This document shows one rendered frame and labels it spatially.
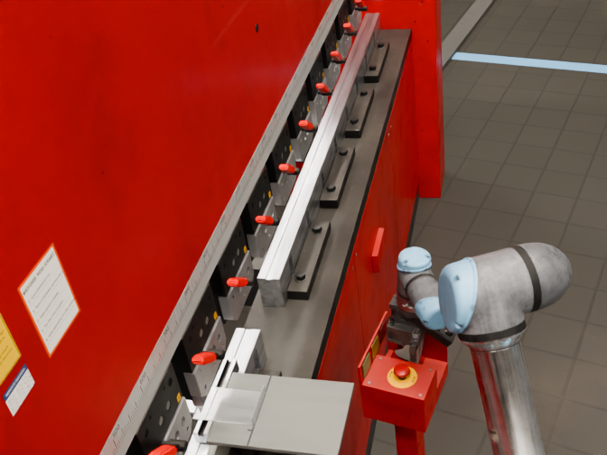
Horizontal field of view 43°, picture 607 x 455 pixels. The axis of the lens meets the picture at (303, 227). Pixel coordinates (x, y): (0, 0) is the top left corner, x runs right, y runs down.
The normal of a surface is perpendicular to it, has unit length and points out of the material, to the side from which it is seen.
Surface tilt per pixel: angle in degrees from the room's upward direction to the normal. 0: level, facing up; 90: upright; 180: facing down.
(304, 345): 0
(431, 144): 90
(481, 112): 0
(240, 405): 0
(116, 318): 90
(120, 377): 90
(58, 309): 90
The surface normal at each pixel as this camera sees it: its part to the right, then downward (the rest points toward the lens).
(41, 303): 0.97, 0.04
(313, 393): -0.13, -0.80
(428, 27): -0.22, 0.61
